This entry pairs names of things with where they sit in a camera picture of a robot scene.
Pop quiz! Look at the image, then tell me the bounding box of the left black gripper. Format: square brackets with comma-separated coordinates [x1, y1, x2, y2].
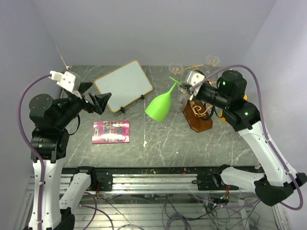
[55, 81, 110, 128]

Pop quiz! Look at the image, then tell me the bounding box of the green plastic goblet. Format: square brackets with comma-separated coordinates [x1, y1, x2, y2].
[145, 77, 186, 122]

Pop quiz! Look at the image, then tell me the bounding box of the clear tall wine glass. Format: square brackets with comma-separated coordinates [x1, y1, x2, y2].
[168, 63, 183, 76]

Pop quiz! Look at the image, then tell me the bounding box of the clear front wine glass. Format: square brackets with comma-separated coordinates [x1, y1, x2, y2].
[172, 94, 188, 112]

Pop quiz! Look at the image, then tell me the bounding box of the clear small wine glass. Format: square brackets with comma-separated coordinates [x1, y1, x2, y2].
[205, 55, 220, 75]

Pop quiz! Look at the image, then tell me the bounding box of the orange plastic goblet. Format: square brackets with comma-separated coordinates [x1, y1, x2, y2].
[219, 94, 248, 124]

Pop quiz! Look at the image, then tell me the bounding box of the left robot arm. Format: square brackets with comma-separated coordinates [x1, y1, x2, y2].
[28, 82, 112, 230]

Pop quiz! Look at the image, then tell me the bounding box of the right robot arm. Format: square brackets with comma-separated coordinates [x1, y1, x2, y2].
[189, 70, 307, 206]

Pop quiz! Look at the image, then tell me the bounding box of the gold wine glass rack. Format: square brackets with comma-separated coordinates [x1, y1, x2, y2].
[174, 64, 216, 133]

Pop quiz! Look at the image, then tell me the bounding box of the yellow framed whiteboard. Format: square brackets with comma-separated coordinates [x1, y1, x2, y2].
[94, 60, 153, 113]

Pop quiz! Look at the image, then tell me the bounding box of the pink booklet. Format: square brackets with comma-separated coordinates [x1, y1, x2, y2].
[92, 120, 130, 144]

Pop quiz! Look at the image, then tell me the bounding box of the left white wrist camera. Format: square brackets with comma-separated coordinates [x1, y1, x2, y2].
[49, 71, 82, 98]

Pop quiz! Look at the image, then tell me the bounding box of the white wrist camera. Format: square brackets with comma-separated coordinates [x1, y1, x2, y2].
[49, 71, 82, 98]
[184, 70, 206, 96]

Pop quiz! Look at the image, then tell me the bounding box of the aluminium mounting rail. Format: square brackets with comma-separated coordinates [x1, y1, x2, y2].
[28, 166, 264, 194]

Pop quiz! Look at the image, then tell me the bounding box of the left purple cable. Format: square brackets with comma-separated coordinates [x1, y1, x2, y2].
[19, 73, 113, 230]

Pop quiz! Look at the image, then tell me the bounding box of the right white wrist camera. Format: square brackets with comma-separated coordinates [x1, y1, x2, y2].
[184, 70, 206, 96]

